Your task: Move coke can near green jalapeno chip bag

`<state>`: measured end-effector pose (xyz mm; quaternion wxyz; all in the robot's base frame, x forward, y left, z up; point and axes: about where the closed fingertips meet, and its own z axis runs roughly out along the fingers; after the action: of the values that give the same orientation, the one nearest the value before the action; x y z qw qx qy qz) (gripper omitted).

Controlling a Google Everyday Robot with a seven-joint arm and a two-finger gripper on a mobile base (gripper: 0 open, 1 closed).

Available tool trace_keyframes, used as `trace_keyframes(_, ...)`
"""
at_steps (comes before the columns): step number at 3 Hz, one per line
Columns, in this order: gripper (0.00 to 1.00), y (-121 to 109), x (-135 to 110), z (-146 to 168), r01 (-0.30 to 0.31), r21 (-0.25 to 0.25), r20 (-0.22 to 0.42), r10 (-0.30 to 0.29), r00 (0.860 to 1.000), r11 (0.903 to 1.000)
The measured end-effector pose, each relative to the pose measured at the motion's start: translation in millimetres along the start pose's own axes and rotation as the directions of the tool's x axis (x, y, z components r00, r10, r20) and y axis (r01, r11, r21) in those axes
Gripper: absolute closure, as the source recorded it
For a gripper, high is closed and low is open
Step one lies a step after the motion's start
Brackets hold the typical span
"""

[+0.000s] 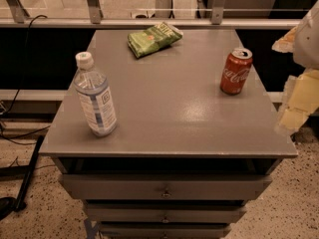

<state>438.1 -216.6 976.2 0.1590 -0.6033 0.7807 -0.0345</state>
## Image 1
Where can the green jalapeno chip bag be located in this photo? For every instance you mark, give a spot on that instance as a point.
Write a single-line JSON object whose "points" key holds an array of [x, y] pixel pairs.
{"points": [[153, 39]]}

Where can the top grey drawer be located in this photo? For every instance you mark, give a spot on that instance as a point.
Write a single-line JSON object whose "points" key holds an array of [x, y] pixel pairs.
{"points": [[165, 186]]}

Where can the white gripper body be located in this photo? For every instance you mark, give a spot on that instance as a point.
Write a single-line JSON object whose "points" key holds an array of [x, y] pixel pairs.
{"points": [[307, 44]]}

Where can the grey drawer cabinet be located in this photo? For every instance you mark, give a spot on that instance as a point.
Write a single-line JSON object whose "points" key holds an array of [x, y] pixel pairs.
{"points": [[173, 118]]}

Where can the clear plastic water bottle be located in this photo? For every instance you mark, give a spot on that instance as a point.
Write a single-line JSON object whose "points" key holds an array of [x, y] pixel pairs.
{"points": [[95, 95]]}

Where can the metal railing frame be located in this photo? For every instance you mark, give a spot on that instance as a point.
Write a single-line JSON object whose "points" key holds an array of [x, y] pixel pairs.
{"points": [[55, 14]]}

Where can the grey drawer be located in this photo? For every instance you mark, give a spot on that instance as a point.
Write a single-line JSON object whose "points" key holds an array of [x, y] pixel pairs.
{"points": [[165, 186], [164, 231], [165, 213]]}

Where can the red coke can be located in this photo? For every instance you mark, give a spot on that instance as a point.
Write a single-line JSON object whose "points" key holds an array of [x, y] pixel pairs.
{"points": [[236, 71]]}

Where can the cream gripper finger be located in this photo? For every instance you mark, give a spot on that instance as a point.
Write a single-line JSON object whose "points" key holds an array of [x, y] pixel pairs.
{"points": [[286, 43], [300, 100]]}

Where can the middle grey drawer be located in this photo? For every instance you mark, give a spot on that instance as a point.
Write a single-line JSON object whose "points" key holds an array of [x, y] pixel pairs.
{"points": [[165, 213]]}

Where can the black stand base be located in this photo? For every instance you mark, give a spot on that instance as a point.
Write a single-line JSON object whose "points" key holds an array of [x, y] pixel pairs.
{"points": [[10, 204]]}

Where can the bottom grey drawer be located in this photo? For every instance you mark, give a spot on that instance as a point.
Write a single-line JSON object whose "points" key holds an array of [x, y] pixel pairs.
{"points": [[164, 231]]}

